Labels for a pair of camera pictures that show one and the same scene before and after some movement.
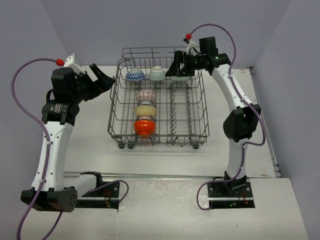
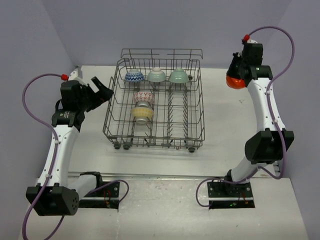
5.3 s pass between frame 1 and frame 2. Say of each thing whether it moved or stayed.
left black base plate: stayed
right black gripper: moved
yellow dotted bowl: moved
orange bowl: moved
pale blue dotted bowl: stayed
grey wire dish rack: stayed
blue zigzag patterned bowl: stayed
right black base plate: stayed
